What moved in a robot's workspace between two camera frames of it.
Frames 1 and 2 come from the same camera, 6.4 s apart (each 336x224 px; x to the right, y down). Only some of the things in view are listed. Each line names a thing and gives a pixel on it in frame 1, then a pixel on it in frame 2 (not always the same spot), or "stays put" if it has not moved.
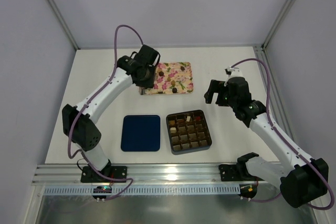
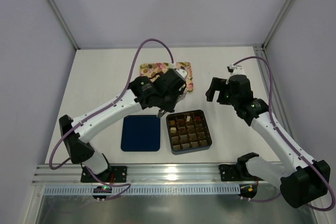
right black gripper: (219, 93) stays put
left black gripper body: (146, 84) → (169, 104)
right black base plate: (231, 172) stays put
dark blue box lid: (140, 133) stays put
